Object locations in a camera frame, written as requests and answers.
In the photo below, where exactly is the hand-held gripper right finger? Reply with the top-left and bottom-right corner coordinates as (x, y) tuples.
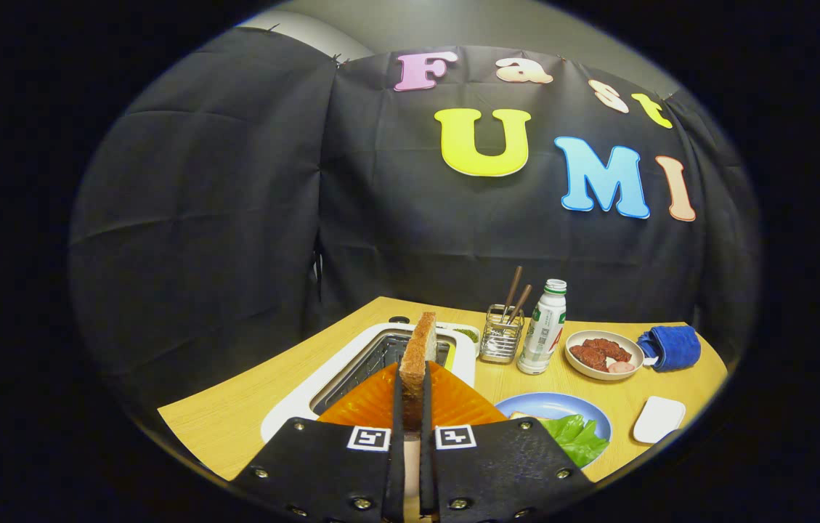
(421, 361), (594, 523)

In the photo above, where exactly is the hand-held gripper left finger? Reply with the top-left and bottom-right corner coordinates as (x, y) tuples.
(232, 361), (407, 523)

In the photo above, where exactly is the green lettuce leaf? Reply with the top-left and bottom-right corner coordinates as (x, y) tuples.
(537, 414), (610, 468)

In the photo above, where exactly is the toasted bread slice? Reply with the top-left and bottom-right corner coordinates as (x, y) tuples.
(399, 312), (438, 429)

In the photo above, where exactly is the cream toaster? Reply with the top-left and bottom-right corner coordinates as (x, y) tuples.
(261, 322), (477, 444)

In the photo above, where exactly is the blue round plate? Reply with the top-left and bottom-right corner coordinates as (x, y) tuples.
(495, 392), (612, 468)

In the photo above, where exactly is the beige round plate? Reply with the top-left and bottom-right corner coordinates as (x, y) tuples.
(565, 330), (645, 381)

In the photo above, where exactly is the dark red meat slice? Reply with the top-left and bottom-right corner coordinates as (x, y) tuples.
(582, 338), (632, 362)
(569, 344), (608, 371)

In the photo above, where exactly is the white bottle with green cap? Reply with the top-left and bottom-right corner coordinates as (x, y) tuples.
(516, 279), (568, 376)

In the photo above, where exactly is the white square plate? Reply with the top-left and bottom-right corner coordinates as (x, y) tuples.
(633, 396), (687, 445)

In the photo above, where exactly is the brown chopstick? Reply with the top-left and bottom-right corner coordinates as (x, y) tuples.
(508, 284), (532, 325)
(501, 266), (524, 320)

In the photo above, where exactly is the blue towel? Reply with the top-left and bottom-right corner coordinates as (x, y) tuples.
(637, 325), (702, 373)

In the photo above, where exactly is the black backdrop cloth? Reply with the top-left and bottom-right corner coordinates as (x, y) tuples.
(68, 25), (759, 408)

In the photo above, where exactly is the metal wire basket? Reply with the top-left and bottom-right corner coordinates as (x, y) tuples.
(479, 304), (525, 365)

